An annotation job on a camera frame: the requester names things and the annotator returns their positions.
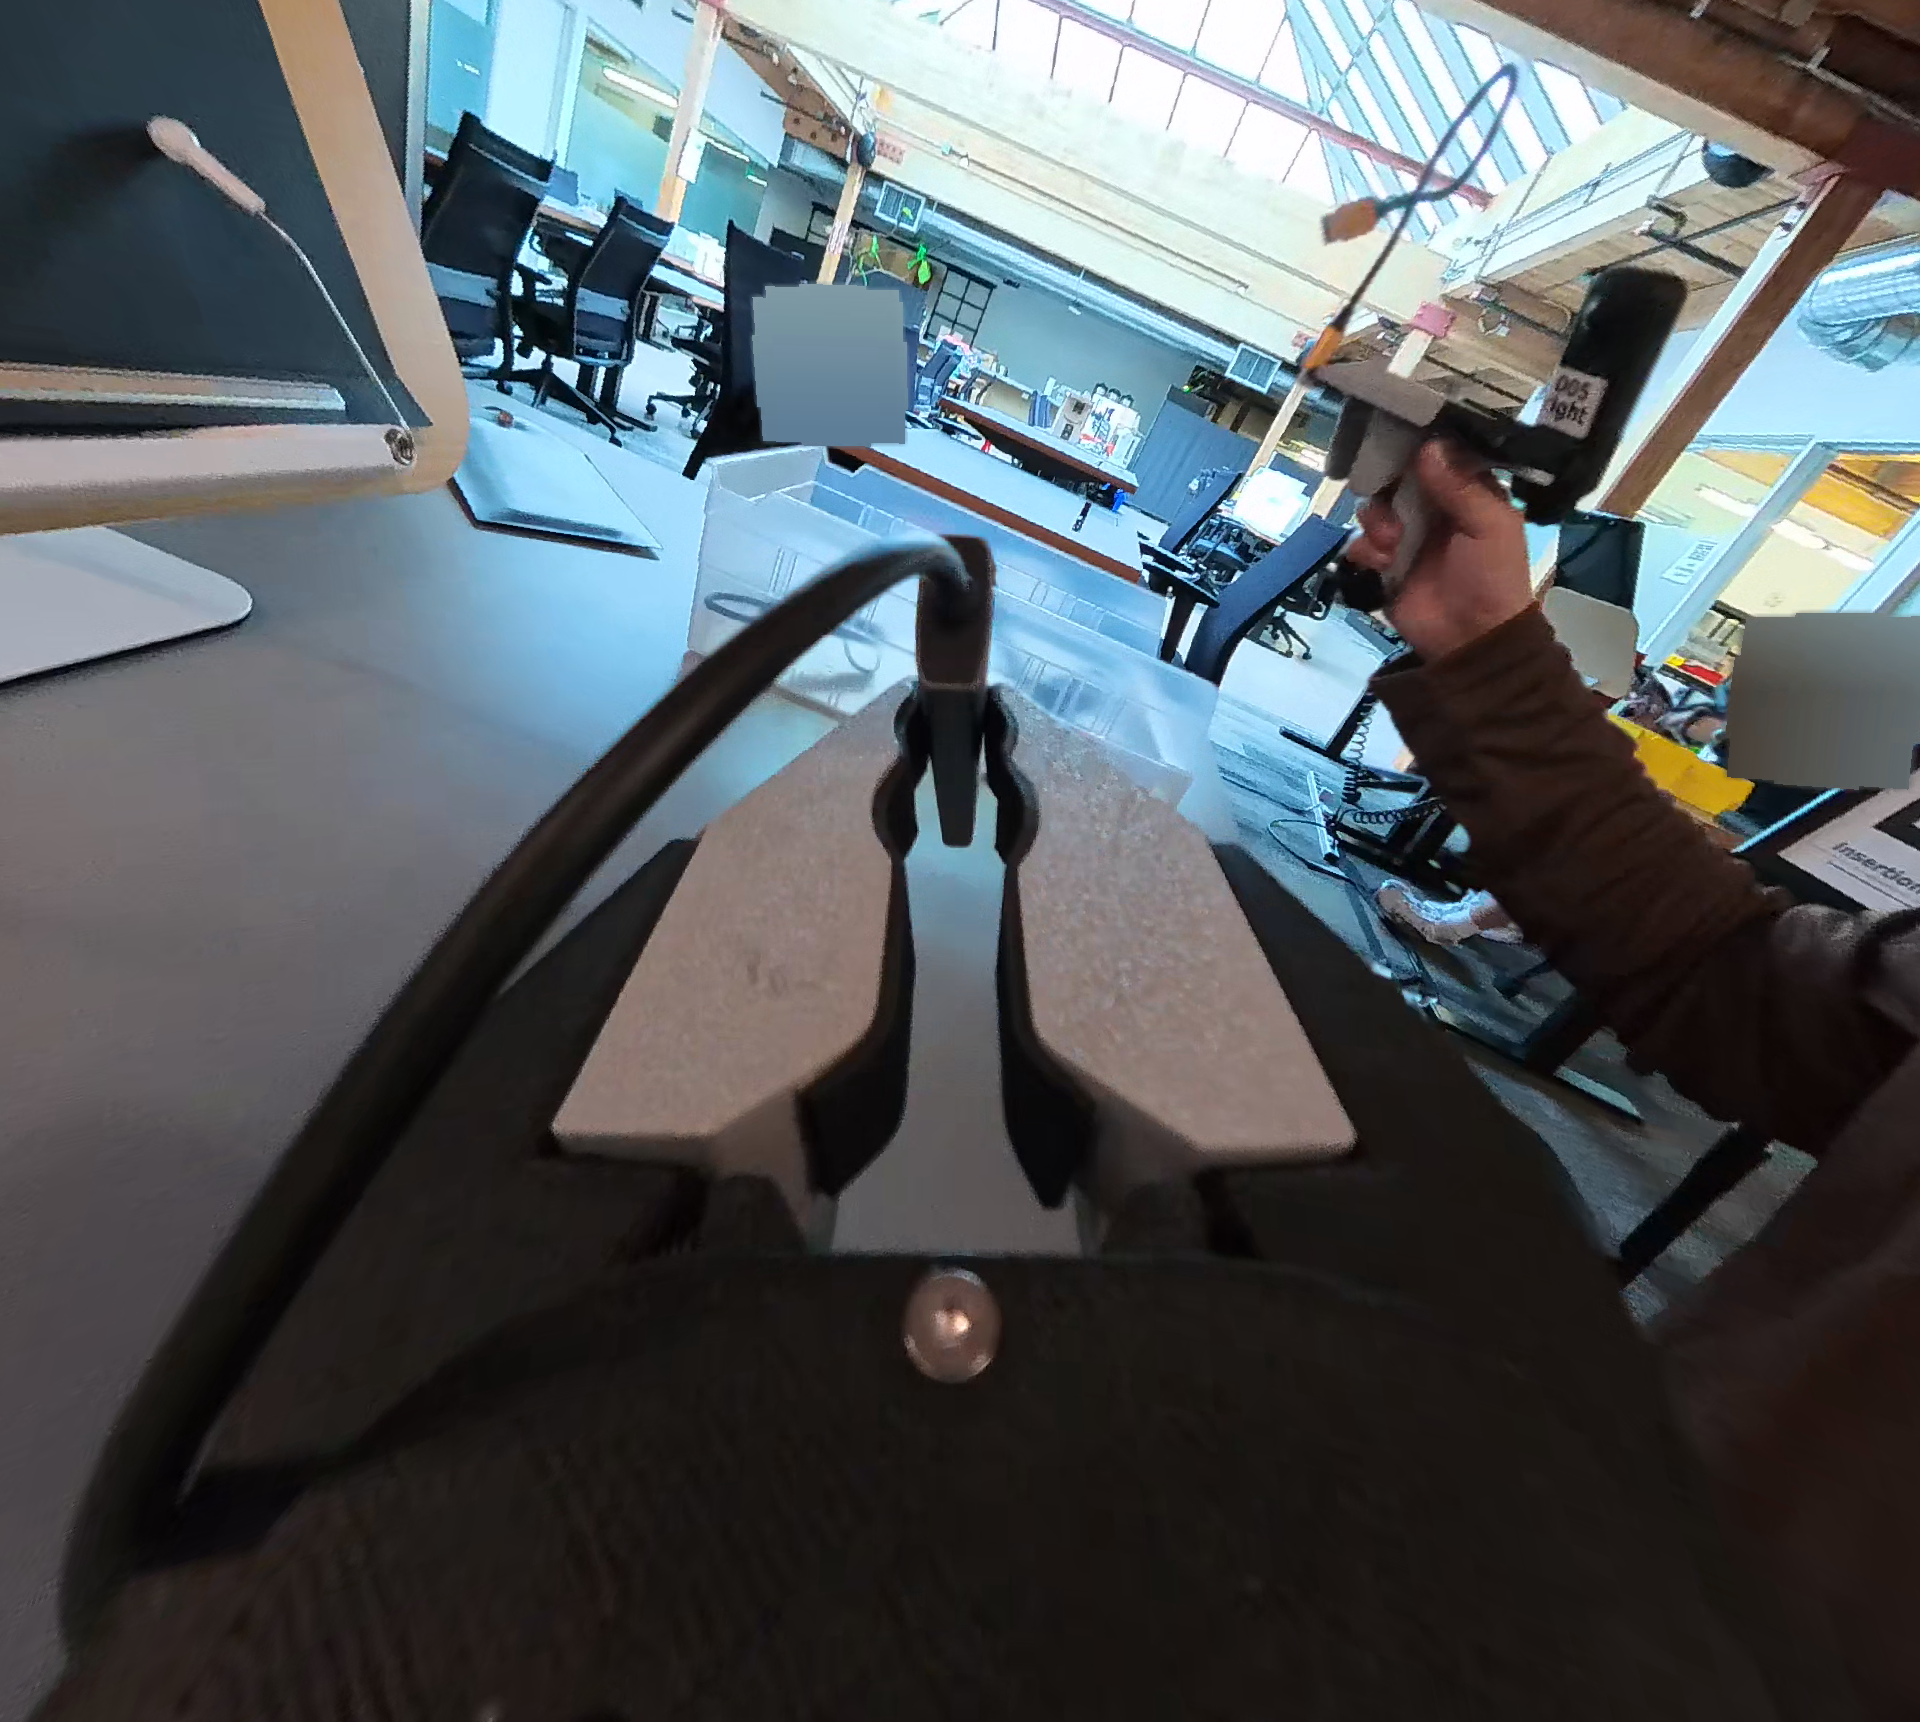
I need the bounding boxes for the person's right hand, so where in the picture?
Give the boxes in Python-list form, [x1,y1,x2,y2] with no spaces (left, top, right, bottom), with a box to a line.
[1346,439,1542,664]

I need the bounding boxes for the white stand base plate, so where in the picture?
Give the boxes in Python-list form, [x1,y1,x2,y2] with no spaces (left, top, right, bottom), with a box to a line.
[0,528,254,689]

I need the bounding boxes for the dark blue office chair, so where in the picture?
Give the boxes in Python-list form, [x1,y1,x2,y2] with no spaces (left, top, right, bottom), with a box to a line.
[1155,509,1352,682]

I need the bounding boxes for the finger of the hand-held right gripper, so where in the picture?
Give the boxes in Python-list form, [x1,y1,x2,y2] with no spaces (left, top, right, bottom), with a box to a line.
[1309,361,1448,428]
[1332,408,1420,497]

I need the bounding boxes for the long wooden work table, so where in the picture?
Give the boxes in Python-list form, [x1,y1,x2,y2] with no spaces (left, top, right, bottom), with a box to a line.
[937,394,1142,513]

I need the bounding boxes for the clear plastic bin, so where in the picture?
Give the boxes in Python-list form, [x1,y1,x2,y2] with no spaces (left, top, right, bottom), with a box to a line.
[687,444,1221,812]

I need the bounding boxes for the silver air duct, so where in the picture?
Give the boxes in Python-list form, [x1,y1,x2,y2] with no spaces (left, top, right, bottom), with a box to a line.
[1798,249,1920,370]

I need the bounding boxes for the black book stand board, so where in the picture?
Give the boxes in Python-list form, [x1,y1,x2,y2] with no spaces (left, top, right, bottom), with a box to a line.
[0,0,476,539]

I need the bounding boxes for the white printed sign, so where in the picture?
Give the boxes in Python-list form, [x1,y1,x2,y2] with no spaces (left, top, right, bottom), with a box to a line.
[1777,788,1920,917]

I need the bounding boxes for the person's right forearm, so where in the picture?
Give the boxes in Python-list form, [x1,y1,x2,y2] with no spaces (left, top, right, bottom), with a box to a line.
[1371,604,1920,1154]

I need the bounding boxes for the black mesh office chair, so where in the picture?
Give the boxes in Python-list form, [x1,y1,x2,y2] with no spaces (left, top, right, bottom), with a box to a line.
[681,221,818,482]
[421,112,557,380]
[516,196,676,449]

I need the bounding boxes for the grey flat panel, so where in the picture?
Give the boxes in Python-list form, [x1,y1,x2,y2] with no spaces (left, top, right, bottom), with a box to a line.
[449,408,666,560]

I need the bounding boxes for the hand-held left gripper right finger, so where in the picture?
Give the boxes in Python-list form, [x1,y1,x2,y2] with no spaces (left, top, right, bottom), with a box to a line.
[982,686,1359,1212]

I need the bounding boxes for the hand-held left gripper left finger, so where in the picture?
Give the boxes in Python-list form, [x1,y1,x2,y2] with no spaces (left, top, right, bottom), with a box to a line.
[553,681,937,1198]

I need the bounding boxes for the wire page holder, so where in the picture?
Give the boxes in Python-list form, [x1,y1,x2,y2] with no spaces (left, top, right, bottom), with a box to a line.
[146,119,420,468]

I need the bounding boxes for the black braided cable orange plugs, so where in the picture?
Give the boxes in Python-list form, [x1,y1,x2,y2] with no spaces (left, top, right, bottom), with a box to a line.
[1300,66,1521,383]

